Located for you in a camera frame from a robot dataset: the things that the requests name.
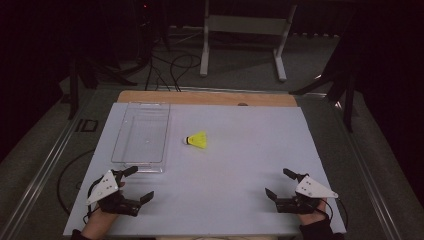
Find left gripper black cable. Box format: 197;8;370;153
81;175;105;225

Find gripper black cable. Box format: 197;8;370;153
81;175;105;225
323;197;350;232

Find white table board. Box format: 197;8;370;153
63;102;347;238

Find person's right hand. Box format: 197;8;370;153
297;198;330;226

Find black tripod stand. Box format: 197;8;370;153
289;31;357;134
67;54;138;121

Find person's left hand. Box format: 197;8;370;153
87;205;120;228

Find yellow shuttlecock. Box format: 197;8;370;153
182;130;209;150

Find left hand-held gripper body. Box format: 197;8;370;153
85;169;142;218

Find wooden table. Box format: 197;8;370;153
116;90;298;108

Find metal floor rail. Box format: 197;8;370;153
0;87;98;240
329;98;403;240

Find black rectangular floor frame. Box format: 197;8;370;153
75;118;100;134

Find white metal stand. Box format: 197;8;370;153
199;0;298;83

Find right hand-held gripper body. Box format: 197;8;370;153
275;173;339;215

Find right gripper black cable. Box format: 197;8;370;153
323;197;350;232

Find black floor cable loop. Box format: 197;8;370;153
56;149;96;216

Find black floor cables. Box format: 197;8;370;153
144;53;202;93

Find clear plastic container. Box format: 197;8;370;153
110;101;171;174

